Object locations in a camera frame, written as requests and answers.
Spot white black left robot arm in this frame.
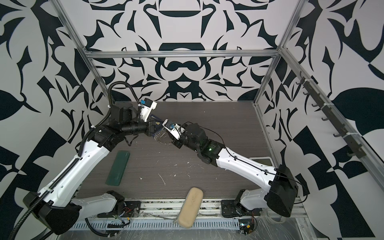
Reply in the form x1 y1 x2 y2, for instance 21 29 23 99
8 81 158 240

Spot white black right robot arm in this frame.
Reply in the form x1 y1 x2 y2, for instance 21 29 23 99
163 120 300 218

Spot blue notebook with yellow label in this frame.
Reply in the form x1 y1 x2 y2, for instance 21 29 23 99
151 115 163 123

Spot green case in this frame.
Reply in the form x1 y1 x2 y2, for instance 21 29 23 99
106 151 131 186

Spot beige oblong pouch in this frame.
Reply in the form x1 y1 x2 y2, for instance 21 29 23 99
177 187 204 229

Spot white digital scale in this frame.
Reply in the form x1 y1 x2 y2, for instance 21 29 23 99
250 157 275 168

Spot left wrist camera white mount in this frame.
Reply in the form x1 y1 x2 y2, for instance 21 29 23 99
139 98 158 123

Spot perforated white cable tray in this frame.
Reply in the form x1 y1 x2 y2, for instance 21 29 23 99
90 219 240 231

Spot black wall hook rail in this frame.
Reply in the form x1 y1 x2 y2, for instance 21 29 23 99
298 73 367 159

